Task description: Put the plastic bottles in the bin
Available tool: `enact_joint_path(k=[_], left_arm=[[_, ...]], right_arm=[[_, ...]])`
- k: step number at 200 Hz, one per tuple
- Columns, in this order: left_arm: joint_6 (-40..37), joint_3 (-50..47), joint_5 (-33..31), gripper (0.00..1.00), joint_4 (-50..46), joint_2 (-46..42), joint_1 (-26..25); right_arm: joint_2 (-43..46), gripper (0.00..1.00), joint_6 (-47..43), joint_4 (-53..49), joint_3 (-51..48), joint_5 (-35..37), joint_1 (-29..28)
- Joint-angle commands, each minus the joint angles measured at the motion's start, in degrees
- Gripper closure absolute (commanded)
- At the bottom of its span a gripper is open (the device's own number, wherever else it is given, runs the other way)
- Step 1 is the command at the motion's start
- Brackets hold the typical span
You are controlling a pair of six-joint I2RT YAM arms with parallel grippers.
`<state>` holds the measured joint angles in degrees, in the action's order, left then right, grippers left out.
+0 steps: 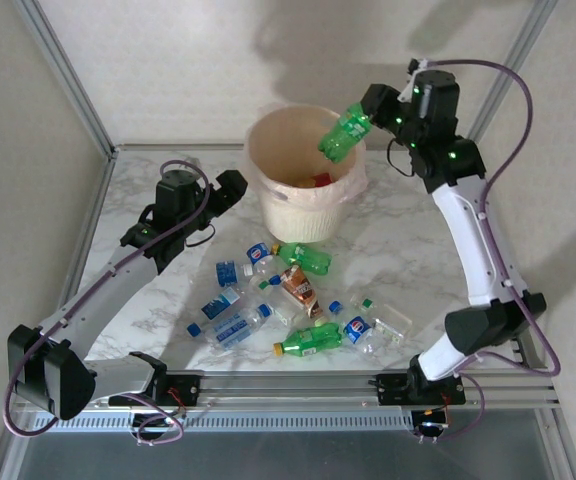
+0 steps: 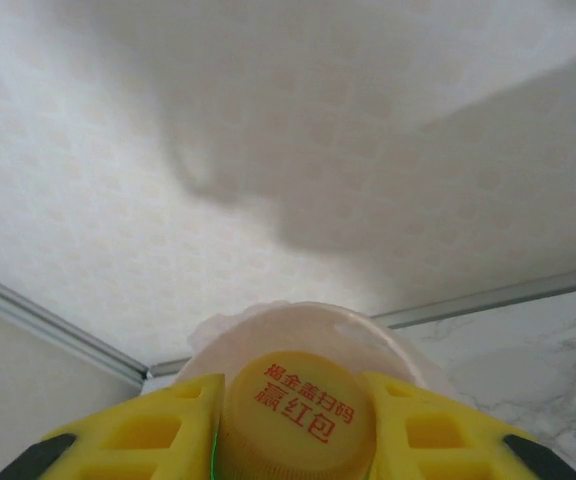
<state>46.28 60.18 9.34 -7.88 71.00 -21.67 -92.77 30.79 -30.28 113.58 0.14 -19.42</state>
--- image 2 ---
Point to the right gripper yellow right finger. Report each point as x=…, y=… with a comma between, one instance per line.
x=443, y=440

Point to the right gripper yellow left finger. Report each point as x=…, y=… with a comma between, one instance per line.
x=133, y=440

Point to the green bottle yellow cap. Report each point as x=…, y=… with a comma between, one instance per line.
x=293, y=400

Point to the aluminium frame post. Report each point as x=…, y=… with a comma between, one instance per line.
x=43, y=317

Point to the aluminium frame rail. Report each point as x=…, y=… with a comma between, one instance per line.
x=493, y=295

